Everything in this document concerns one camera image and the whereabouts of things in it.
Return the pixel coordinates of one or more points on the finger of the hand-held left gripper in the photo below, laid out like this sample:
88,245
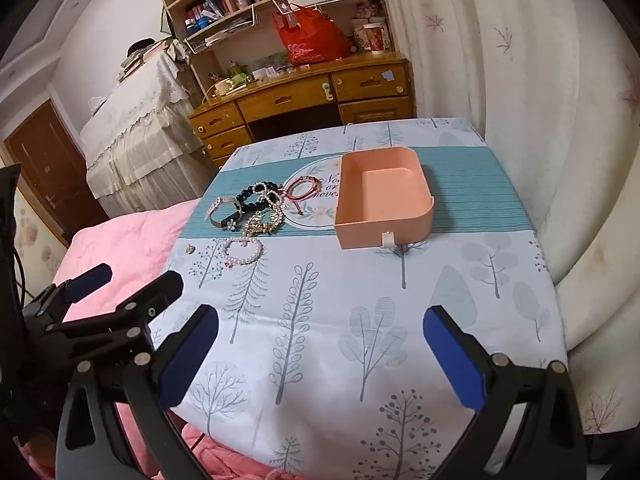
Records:
160,287
90,280

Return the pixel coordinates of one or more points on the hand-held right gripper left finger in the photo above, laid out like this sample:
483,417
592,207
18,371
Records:
187,355

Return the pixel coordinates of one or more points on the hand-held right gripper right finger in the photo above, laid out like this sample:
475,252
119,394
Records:
452,360

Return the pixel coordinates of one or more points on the pink plastic tray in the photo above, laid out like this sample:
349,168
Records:
385,185

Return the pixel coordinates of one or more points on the pink cushion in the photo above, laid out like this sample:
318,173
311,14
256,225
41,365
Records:
125,240

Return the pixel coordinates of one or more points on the brown wooden door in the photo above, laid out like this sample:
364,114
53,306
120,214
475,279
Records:
45,160

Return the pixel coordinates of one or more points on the tree print tablecloth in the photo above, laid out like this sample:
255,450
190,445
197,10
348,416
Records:
325,310

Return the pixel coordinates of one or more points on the white lace covered cabinet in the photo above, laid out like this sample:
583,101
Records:
135,135

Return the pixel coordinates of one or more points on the wooden desk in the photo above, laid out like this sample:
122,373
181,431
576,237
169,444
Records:
285,102

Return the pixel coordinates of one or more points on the dark hat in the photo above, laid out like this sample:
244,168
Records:
141,46

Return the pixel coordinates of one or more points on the white drawer hook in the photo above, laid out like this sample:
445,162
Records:
329,92

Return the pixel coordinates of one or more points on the cream leaf print curtain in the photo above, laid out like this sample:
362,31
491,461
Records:
500,85

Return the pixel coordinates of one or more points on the red plastic bag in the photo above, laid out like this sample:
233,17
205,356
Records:
310,35

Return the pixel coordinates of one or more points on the red patterned paper cup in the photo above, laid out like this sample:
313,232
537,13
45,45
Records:
374,37

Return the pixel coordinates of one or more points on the floral pouch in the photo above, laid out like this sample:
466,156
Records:
370,7

